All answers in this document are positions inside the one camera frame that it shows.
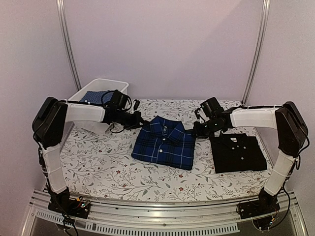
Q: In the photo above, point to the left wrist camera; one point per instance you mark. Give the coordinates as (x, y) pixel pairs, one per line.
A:
(135, 105)

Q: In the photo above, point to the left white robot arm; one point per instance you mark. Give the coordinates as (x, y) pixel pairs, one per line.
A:
(49, 123)

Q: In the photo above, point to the left aluminium frame post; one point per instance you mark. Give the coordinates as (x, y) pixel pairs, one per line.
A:
(67, 43)

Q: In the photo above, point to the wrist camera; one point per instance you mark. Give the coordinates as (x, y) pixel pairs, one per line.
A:
(135, 105)
(198, 115)

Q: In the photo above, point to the right aluminium frame post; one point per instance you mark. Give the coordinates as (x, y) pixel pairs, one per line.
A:
(257, 50)

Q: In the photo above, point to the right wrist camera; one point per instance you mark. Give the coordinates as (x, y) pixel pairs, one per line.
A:
(198, 115)

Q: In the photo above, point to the blue checked shirt in bin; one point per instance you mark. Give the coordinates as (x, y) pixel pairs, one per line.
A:
(97, 97)

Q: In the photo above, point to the front aluminium rail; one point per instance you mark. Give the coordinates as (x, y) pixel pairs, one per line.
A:
(126, 218)

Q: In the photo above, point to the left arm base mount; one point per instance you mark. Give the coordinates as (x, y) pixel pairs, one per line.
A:
(70, 207)

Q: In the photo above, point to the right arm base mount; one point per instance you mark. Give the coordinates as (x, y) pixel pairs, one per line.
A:
(263, 214)

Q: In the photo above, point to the white plastic bin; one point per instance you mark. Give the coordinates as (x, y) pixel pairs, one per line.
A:
(98, 84)

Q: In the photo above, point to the aluminium frame post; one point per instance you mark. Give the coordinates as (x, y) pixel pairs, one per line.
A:
(257, 50)
(67, 43)

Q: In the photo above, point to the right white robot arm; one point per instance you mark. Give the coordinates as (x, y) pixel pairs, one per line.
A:
(284, 120)

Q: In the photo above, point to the blue plaid long sleeve shirt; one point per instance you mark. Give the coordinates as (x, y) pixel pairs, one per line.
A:
(165, 142)

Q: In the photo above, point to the floral patterned table mat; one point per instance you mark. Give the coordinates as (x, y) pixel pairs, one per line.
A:
(100, 165)

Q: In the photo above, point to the folded black shirt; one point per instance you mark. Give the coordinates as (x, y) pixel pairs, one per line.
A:
(237, 153)

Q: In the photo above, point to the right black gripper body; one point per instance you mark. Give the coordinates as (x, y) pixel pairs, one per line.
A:
(207, 130)

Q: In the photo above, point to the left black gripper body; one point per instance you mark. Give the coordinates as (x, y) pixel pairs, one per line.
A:
(130, 123)

